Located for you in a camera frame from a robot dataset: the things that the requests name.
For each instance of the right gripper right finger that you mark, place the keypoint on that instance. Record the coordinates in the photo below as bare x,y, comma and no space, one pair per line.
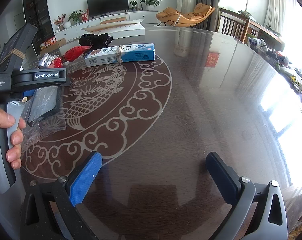
269,220

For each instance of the black gloves pair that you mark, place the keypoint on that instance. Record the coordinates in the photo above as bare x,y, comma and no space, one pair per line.
95,41

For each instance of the phone case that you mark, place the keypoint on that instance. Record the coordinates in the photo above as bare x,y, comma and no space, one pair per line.
43,114

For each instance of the small potted plant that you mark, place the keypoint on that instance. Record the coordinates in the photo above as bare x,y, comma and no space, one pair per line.
133,5

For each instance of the green potted plant right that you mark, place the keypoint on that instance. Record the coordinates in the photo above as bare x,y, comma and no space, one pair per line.
151,4

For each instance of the wooden bench stool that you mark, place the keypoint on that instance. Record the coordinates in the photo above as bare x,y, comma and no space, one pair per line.
120,19

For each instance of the red packet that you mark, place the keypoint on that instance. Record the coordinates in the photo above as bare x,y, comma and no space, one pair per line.
73,53

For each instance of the cardboard box on floor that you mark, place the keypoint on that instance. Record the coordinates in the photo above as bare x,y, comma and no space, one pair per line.
54,46

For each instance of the white flat carton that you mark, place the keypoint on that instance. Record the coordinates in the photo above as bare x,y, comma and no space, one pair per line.
119,29

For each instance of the orange lounge chair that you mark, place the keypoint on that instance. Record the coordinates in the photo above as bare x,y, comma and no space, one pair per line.
175,18

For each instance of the small red pouch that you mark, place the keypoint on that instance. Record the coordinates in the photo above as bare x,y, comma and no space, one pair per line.
56,63

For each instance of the red flower vase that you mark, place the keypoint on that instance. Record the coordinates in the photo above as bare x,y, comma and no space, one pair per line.
59,21

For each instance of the blue white medicine box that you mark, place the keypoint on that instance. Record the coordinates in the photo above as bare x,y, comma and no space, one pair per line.
120,54

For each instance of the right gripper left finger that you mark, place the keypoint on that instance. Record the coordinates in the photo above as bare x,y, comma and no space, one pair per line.
37,217

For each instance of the green potted plant left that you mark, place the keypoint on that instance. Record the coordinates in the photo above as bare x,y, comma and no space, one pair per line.
75,17

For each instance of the wooden chair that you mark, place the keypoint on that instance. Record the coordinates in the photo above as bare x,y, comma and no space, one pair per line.
233,24

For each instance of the green potted plant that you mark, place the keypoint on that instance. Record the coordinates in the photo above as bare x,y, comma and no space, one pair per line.
75,17
151,4

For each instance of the black display cabinet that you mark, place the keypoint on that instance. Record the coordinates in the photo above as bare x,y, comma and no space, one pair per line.
36,13

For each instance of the cotton swabs plastic bag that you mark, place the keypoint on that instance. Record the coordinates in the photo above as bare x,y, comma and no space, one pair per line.
46,60

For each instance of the black television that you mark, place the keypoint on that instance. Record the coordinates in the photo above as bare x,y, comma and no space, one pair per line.
102,7

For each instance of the white tv cabinet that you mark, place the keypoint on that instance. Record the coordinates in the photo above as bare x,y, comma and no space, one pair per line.
77,30

